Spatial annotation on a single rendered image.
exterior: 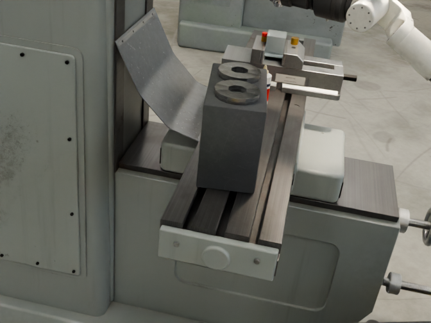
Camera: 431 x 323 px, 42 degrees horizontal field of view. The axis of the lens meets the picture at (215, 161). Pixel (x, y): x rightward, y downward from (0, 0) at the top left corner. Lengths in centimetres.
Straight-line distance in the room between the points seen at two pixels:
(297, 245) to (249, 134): 61
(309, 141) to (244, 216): 58
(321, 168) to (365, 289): 40
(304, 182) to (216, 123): 49
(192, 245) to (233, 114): 26
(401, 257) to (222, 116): 172
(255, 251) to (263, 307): 76
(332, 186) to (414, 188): 170
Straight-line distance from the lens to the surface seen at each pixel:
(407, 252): 269
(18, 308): 194
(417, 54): 133
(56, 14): 142
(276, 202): 113
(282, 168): 125
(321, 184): 149
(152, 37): 163
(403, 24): 134
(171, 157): 153
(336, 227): 156
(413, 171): 333
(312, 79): 162
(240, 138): 108
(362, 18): 131
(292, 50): 162
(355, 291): 170
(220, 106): 105
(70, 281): 183
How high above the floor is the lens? 157
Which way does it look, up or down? 31 degrees down
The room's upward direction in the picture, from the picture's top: 6 degrees clockwise
